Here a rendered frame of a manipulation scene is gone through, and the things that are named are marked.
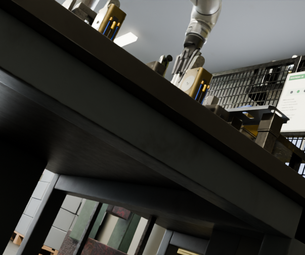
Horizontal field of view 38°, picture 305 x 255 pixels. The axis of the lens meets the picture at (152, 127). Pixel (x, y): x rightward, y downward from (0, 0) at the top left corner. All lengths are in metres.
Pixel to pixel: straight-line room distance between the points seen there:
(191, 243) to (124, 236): 3.26
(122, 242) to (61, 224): 1.23
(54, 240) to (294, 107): 5.03
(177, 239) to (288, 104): 1.01
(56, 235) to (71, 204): 0.47
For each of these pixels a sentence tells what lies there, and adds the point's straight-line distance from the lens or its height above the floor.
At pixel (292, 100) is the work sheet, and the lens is 2.05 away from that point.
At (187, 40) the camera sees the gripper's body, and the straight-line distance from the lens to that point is 1.74.
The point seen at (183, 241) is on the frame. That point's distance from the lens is 2.53.
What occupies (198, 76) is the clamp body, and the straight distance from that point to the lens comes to 1.43.
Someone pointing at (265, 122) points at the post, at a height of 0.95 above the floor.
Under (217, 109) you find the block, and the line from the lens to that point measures 1.49.
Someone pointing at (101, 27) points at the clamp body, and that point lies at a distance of 1.30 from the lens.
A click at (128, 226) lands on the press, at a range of 5.69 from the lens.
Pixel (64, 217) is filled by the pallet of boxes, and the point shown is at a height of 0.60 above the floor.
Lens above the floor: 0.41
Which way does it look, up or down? 17 degrees up
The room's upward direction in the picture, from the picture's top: 23 degrees clockwise
